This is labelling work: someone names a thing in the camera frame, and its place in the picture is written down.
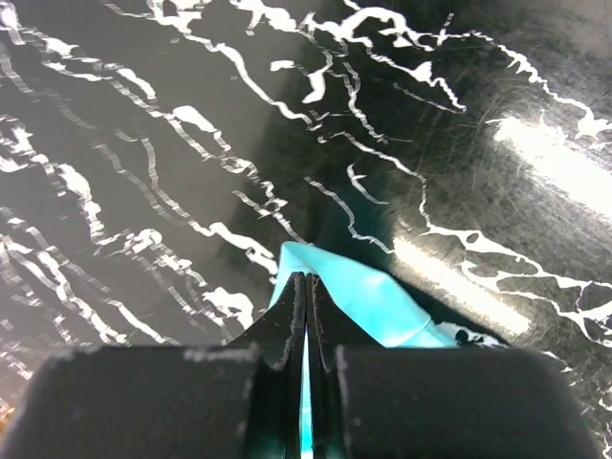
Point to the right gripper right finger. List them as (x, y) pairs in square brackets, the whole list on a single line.
[(369, 401)]

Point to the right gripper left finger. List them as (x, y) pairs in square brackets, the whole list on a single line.
[(241, 400)]

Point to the teal t-shirt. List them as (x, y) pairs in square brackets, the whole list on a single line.
[(371, 298)]

